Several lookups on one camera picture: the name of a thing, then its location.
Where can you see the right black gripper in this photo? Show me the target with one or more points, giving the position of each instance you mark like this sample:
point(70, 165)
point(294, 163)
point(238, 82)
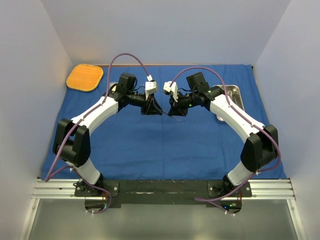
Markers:
point(176, 108)

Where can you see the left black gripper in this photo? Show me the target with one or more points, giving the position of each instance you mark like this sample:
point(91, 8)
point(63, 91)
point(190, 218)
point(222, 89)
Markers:
point(150, 106)

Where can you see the blue surgical drape cloth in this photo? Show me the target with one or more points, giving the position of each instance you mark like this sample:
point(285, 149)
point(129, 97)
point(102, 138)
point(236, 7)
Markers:
point(132, 146)

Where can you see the steel instrument tray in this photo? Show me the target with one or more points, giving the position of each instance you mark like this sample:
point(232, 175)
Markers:
point(234, 94)

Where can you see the orange square woven mat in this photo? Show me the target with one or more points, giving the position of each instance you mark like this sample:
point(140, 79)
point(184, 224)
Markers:
point(85, 77)

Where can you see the white gauze pad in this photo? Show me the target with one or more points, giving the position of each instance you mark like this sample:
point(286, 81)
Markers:
point(113, 86)

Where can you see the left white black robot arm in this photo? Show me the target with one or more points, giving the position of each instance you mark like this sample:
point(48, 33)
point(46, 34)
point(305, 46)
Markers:
point(72, 142)

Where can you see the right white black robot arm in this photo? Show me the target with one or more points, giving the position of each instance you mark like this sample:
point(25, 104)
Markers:
point(261, 144)

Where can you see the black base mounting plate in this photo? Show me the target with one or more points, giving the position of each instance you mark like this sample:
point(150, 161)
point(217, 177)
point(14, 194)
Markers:
point(158, 192)

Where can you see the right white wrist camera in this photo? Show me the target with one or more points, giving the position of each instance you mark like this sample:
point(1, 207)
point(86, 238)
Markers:
point(171, 88)

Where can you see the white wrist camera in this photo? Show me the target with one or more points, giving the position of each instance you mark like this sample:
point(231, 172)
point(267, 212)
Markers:
point(171, 88)
point(150, 87)

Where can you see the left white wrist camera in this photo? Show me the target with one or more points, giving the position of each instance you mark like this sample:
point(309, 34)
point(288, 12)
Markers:
point(150, 87)

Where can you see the aluminium frame rail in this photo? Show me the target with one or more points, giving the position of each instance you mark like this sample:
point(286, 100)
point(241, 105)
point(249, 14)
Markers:
point(260, 189)

